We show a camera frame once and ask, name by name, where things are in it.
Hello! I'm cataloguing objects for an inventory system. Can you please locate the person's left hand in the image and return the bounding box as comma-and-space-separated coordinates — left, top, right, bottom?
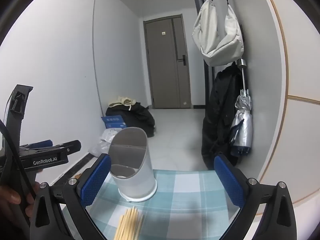
0, 181, 41, 221

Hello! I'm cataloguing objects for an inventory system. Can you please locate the blue cardboard box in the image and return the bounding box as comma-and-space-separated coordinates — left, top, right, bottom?
101, 115, 128, 130

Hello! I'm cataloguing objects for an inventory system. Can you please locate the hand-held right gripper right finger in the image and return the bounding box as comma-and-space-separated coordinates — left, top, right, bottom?
213, 153, 298, 240

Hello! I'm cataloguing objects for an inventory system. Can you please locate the grey brown door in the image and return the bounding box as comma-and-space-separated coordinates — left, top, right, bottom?
143, 14, 192, 109

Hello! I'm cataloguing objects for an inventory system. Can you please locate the black jacket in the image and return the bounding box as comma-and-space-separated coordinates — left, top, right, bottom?
201, 62, 244, 167

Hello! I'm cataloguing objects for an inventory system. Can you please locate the white hanging bag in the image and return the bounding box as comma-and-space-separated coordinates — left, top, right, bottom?
192, 0, 244, 67

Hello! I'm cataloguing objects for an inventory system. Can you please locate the grey plastic parcel bag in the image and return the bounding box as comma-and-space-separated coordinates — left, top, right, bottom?
88, 140, 111, 157

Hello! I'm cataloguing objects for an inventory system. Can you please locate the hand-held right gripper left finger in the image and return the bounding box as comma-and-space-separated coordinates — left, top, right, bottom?
29, 153, 112, 240

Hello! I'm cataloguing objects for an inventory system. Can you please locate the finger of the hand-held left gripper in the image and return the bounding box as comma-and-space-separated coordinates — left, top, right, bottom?
20, 140, 54, 151
32, 140, 82, 156

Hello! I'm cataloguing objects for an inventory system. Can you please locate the bundle of wooden chopsticks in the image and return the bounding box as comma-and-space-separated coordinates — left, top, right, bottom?
114, 206, 144, 240

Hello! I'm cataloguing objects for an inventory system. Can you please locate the silver folded umbrella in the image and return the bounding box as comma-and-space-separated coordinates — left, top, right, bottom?
229, 58, 253, 157

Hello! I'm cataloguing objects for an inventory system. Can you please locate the black bag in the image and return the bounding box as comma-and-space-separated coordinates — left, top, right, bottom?
105, 102, 156, 138

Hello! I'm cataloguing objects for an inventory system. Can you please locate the teal checked tablecloth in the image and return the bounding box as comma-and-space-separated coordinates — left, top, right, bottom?
59, 169, 244, 240

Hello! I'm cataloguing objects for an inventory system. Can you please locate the white grey utensil holder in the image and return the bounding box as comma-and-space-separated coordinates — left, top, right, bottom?
107, 127, 158, 202

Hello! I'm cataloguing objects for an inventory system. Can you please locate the white plastic parcel bag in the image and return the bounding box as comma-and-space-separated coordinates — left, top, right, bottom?
101, 128, 122, 143

